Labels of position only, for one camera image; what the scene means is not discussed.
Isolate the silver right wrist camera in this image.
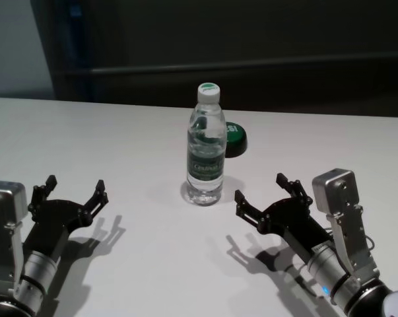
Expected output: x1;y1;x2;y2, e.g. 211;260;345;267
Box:
311;168;381;281

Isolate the grey horizontal rail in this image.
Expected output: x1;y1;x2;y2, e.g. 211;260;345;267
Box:
89;61;398;74

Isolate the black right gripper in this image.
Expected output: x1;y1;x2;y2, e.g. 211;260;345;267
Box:
234;172;331;260

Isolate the dark grey partition panel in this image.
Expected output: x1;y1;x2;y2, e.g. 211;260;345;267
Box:
30;0;398;117

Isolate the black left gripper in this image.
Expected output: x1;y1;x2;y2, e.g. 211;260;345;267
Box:
22;174;110;262

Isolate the clear plastic water bottle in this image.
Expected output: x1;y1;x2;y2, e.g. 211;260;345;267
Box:
185;83;226;206

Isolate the green YES push button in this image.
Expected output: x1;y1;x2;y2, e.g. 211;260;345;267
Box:
224;120;248;158

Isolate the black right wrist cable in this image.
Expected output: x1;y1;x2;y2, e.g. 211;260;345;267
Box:
365;234;378;256

